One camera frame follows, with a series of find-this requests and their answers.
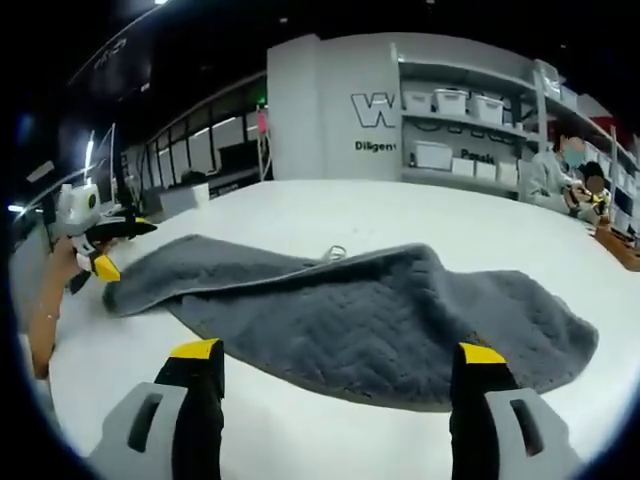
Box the grey towel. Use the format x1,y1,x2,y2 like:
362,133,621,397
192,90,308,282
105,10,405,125
102,233,600,414

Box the person's left hand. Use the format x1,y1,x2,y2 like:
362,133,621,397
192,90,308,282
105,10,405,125
52,233,94,279

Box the white box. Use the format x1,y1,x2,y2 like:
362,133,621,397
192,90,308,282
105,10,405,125
159,182,210,219

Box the glass partition with black frames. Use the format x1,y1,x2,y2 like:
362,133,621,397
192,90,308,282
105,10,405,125
122,99,269,196

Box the dark hanging screen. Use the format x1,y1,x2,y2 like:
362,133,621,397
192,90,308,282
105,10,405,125
69,34,151,86

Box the pink object on stand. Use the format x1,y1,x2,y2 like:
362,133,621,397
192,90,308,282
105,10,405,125
256,107,275,181

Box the wooden box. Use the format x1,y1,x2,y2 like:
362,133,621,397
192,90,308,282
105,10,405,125
592,222,640,274

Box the grey shelving rack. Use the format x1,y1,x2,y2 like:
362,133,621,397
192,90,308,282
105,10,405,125
397,42,640,241

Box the row of white storage boxes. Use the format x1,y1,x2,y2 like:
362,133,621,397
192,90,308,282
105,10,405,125
402,84,640,236

